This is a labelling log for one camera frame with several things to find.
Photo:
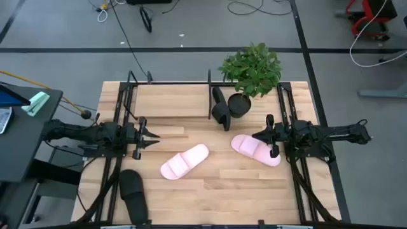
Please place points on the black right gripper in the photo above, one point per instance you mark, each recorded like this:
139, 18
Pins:
280, 133

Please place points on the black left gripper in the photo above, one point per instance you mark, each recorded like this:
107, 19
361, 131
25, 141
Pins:
130, 136

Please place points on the pink foam slide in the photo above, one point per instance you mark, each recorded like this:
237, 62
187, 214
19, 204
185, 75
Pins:
251, 147
181, 162

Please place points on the black foam slide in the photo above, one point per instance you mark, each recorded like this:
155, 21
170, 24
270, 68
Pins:
221, 111
133, 194

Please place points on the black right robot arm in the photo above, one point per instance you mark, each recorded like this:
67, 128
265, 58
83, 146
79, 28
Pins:
337, 130

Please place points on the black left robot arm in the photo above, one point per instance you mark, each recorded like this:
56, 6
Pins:
73, 132

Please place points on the black plant pot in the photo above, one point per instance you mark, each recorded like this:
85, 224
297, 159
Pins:
238, 106

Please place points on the black round knob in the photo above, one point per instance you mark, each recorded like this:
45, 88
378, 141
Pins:
86, 114

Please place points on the green leafy plant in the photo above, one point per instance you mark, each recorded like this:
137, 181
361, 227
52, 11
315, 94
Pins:
254, 68

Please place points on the mint green stapler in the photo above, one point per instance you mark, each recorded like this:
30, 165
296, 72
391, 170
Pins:
36, 103

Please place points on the black side desk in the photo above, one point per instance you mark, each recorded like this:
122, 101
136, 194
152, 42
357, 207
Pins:
28, 136

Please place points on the grey desk leg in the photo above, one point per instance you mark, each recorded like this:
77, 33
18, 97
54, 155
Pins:
381, 93

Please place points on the laptop with blue screen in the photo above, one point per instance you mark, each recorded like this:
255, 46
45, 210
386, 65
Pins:
11, 98

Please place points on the grey keyboard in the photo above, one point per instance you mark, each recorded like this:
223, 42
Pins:
4, 119

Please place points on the red and black cart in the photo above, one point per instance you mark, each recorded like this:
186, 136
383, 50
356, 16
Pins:
369, 12

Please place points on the wooden shelf with black frame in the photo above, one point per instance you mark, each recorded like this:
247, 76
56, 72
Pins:
171, 100

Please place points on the black aluminium table frame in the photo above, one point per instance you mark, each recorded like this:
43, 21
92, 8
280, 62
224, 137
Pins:
125, 86

